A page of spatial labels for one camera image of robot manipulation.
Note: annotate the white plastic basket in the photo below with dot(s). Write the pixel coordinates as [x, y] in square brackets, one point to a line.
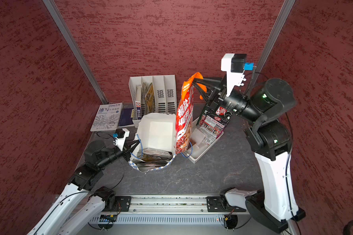
[201, 143]

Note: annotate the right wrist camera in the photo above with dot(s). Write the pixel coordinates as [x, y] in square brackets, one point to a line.
[235, 65]

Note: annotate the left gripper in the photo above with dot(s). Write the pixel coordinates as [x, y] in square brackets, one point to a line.
[127, 152]

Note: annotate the white sketch book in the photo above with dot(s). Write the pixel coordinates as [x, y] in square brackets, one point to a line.
[107, 117]

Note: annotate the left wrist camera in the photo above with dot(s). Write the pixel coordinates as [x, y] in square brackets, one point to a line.
[120, 136]

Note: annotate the black red condiment packet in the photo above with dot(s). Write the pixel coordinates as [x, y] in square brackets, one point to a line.
[214, 122]

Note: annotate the right metal corner post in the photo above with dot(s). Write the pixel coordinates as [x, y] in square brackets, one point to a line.
[278, 25]

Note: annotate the orange red condiment packet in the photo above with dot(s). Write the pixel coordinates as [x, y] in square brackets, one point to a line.
[184, 115]

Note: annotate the yellow comic book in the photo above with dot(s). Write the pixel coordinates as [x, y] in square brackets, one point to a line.
[149, 97]

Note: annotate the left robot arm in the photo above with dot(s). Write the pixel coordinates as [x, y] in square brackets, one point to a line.
[77, 205]

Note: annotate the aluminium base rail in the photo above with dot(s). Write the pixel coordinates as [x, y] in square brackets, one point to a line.
[172, 204]

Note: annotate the dark blue book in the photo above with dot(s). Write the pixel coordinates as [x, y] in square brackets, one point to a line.
[126, 117]

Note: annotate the metal corner post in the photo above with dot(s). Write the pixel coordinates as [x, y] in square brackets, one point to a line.
[63, 28]
[278, 25]

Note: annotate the white file organizer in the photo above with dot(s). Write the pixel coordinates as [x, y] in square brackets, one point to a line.
[165, 93]

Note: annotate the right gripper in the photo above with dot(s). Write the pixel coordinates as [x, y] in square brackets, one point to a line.
[217, 97]

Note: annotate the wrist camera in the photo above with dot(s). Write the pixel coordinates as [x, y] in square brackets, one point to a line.
[120, 136]
[235, 65]

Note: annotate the checkered paper bag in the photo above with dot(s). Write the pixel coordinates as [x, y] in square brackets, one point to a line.
[157, 131]

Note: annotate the left metal corner post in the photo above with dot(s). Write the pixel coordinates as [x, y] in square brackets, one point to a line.
[63, 28]

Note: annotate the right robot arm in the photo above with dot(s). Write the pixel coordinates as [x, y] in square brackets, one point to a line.
[274, 206]

